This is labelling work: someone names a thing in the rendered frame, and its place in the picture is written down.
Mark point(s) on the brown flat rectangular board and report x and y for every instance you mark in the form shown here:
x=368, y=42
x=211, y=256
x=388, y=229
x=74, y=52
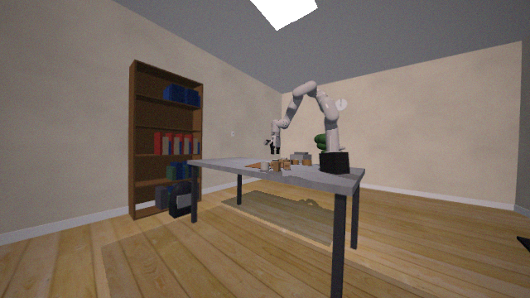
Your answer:
x=256, y=165

